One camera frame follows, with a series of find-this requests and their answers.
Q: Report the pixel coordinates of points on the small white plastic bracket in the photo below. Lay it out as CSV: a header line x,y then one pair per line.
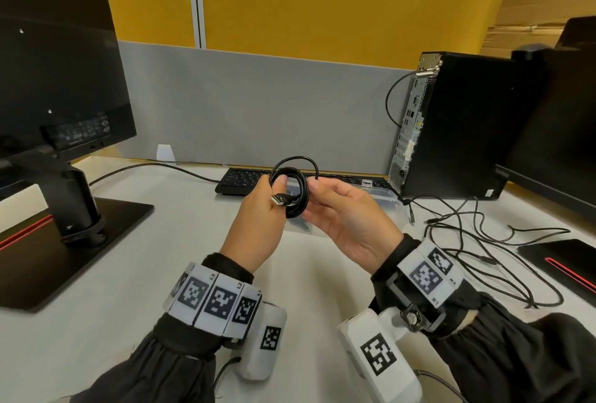
x,y
166,153

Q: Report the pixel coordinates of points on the clear plastic compartment box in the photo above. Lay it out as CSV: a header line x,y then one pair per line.
x,y
386,195

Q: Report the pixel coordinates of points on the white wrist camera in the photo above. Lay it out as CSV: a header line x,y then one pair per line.
x,y
377,356
263,342

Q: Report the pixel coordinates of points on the person's right hand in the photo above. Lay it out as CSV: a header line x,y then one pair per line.
x,y
358,225

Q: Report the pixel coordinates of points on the grey webcam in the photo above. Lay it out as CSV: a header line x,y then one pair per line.
x,y
531,51

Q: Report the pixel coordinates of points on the wide black monitor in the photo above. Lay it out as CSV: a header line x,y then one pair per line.
x,y
563,128

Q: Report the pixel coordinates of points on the person's left forearm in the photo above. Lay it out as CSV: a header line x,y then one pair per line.
x,y
149,370

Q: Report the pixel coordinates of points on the yellow partition panel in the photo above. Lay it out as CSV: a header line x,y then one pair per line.
x,y
354,7

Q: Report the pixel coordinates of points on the person's left hand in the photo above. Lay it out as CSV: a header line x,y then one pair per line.
x,y
253,230

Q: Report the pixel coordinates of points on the right wrist marker band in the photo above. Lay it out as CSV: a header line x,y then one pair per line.
x,y
428,277

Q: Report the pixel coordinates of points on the wrist marker band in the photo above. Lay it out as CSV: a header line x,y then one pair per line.
x,y
209,302
428,277

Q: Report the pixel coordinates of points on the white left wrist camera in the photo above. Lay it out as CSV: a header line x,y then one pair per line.
x,y
263,342

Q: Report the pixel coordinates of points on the grey desk partition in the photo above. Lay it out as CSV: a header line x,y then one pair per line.
x,y
260,109

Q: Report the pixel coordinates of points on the black monitor with square stand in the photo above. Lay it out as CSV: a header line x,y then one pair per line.
x,y
60,76

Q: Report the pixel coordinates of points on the black keyboard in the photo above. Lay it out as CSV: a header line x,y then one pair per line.
x,y
242,179

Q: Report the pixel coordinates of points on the black desktop computer tower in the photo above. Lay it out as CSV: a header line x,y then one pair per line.
x,y
470,128

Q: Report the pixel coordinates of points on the left wrist marker band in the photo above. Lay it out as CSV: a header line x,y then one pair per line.
x,y
209,302

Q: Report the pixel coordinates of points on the person's right forearm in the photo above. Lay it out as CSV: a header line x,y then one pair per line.
x,y
512,361

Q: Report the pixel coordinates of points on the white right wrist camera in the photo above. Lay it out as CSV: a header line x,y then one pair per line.
x,y
377,356

